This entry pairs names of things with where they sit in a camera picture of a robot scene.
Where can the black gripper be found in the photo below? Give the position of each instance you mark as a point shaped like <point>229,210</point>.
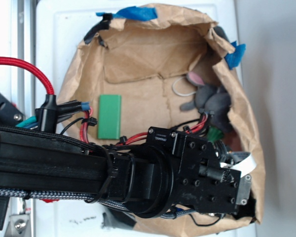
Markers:
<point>198,178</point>

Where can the orange plastic toy carrot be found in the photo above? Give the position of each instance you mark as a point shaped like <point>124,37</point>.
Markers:
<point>214,134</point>

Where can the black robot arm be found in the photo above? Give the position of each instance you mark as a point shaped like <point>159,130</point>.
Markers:
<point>50,166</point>

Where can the grey plush bunny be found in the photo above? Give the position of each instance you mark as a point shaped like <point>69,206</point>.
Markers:
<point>210,98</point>

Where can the green rectangular block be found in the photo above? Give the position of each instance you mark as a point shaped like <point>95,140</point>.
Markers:
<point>109,116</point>

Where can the blue tape right strip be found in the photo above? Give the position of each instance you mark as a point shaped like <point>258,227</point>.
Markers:
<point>234,59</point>

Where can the blue tape strip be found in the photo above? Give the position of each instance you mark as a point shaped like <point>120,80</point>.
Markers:
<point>234,59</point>
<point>133,13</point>

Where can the brown paper bag bin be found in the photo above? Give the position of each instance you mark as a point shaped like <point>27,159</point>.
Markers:
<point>139,60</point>

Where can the blue tape top strip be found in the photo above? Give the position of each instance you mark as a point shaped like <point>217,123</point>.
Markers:
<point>133,13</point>

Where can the white plastic tray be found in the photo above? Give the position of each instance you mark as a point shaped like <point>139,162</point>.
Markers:
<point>60,27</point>

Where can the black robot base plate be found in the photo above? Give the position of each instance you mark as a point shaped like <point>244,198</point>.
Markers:
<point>9,114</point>

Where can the aluminium frame rail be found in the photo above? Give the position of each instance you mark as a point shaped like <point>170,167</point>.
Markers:
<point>20,215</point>

